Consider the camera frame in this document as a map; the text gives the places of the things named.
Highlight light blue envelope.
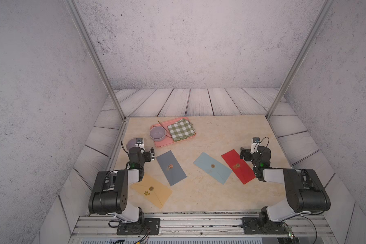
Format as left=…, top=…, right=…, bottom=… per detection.
left=194, top=152, right=232, bottom=185

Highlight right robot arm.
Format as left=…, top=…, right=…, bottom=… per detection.
left=240, top=146, right=331, bottom=227

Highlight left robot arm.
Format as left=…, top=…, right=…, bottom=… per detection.
left=88, top=147, right=155, bottom=224

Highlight red envelope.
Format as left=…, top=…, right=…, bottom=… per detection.
left=221, top=149, right=256, bottom=185

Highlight grey envelope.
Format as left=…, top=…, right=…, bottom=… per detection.
left=156, top=151, right=187, bottom=186

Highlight yellow envelope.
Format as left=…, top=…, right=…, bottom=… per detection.
left=131, top=174, right=172, bottom=208

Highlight lilac bowl on table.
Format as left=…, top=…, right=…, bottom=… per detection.
left=126, top=138, right=138, bottom=151

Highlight lilac bowl on tray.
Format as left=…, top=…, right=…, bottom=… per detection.
left=149, top=127, right=166, bottom=142

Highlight pink tray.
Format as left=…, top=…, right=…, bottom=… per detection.
left=150, top=117, right=196, bottom=147

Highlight wooden stick on tray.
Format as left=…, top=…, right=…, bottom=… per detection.
left=158, top=122, right=172, bottom=138

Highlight green checkered cloth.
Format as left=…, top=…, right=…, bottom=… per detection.
left=167, top=119, right=196, bottom=142

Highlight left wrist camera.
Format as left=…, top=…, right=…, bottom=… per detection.
left=135, top=138, right=145, bottom=149

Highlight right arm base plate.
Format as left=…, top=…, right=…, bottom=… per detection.
left=240, top=218, right=288, bottom=235

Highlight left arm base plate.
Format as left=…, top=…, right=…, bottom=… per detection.
left=117, top=218, right=160, bottom=236

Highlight aluminium front rail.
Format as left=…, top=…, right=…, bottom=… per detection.
left=71, top=211, right=337, bottom=244

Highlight left aluminium frame post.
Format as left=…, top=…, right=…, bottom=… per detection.
left=65, top=0, right=126, bottom=121

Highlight aluminium frame post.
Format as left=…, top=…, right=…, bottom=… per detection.
left=65, top=0, right=126, bottom=121
left=266, top=0, right=334, bottom=121

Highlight right aluminium frame post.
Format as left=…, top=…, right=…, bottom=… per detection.
left=266, top=0, right=334, bottom=121

